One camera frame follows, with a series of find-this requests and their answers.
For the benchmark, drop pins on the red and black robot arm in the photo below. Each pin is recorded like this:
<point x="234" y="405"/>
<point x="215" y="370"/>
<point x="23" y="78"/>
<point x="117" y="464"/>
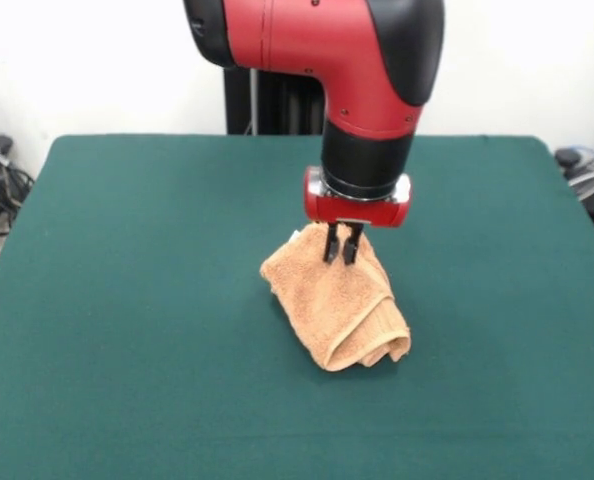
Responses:
<point x="327" y="50"/>

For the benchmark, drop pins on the tan terry towel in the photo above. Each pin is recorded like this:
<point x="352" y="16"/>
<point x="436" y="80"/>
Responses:
<point x="337" y="310"/>

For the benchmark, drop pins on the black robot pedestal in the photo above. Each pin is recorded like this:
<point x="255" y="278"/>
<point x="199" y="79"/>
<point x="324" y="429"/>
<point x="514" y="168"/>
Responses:
<point x="277" y="105"/>

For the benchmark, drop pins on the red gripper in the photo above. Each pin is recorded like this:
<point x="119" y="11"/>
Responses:
<point x="357" y="211"/>

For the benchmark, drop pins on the dark green table cloth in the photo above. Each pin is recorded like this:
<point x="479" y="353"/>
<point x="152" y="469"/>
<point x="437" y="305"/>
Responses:
<point x="127" y="300"/>

